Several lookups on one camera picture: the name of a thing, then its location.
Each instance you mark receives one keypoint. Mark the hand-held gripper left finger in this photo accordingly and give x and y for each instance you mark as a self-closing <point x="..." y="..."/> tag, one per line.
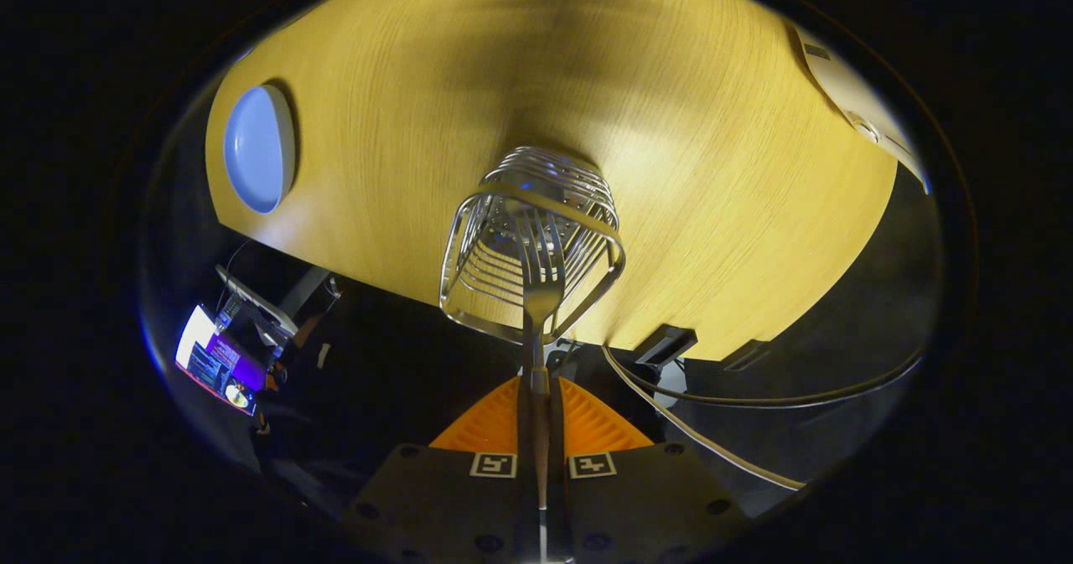
<point x="524" y="430"/>

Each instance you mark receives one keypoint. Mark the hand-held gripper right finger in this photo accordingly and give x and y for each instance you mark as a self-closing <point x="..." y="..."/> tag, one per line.
<point x="558" y="430"/>

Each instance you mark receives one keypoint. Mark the white metal stand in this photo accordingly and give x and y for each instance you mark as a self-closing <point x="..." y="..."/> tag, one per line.
<point x="260" y="304"/>

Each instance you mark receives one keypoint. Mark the lit computer screen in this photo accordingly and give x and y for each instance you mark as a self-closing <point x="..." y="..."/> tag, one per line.
<point x="218" y="359"/>

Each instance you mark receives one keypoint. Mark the blue plate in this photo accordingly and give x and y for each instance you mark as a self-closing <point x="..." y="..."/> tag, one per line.
<point x="256" y="149"/>

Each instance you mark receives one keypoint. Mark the white toaster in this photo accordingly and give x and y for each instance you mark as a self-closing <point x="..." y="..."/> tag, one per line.
<point x="847" y="95"/>

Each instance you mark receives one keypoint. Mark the black table bracket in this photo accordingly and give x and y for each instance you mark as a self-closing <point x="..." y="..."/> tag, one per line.
<point x="666" y="346"/>
<point x="746" y="354"/>

